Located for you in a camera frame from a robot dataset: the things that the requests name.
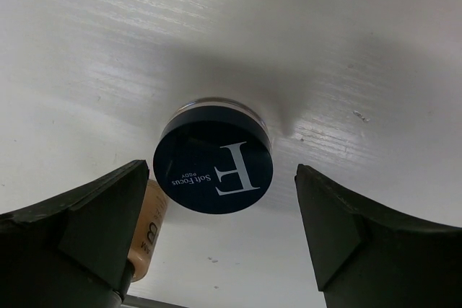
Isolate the navy lid powder jar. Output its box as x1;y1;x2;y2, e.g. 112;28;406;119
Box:
153;97;274;214

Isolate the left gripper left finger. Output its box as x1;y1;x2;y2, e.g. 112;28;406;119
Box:
1;160;148;307

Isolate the upright foundation pump bottle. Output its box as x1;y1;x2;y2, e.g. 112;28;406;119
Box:
119;180;169;302

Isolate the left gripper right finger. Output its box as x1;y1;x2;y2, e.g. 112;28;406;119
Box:
295;164;461;307

